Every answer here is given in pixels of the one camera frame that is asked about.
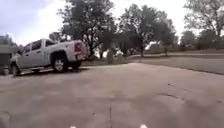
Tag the small tree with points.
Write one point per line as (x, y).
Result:
(187, 38)

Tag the broad leafy tree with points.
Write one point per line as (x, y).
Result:
(143, 23)

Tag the large dark tree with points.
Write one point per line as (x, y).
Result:
(88, 20)

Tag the pale house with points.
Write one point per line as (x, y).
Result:
(154, 47)

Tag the tall bare-branched tree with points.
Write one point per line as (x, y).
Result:
(206, 15)

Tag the grey concrete pavement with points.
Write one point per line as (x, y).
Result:
(126, 96)

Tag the building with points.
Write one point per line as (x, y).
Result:
(4, 53)

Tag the white pickup truck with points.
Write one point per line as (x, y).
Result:
(40, 55)

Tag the grass verge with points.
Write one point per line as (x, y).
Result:
(100, 61)

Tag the grey asphalt road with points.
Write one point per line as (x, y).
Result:
(196, 63)

